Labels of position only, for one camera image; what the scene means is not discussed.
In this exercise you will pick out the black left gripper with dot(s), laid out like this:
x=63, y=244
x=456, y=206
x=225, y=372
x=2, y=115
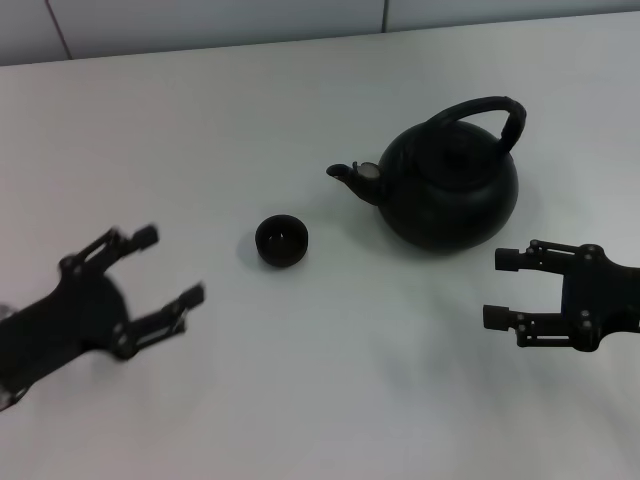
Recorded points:
x=70, y=320

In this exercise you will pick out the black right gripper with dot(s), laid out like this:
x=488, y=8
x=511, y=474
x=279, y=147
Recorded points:
x=600, y=300

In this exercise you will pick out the black round teapot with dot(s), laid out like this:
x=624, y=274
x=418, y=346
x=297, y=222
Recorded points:
x=450, y=215

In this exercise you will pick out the small dark teacup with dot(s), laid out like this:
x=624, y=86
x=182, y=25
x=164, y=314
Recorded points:
x=281, y=245

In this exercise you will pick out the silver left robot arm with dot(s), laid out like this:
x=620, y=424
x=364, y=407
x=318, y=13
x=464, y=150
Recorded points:
x=5, y=399

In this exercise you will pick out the black teapot lid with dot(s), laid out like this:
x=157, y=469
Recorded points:
x=450, y=171

